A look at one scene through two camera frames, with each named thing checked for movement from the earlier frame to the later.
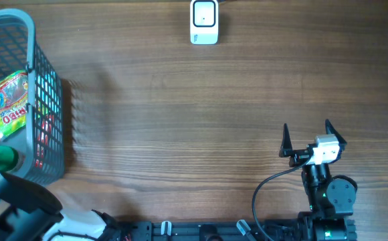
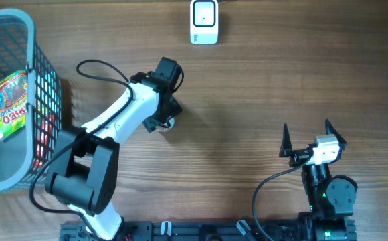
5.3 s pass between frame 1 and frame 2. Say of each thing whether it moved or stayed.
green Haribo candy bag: stayed
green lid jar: moved
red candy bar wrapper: stayed
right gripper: stayed
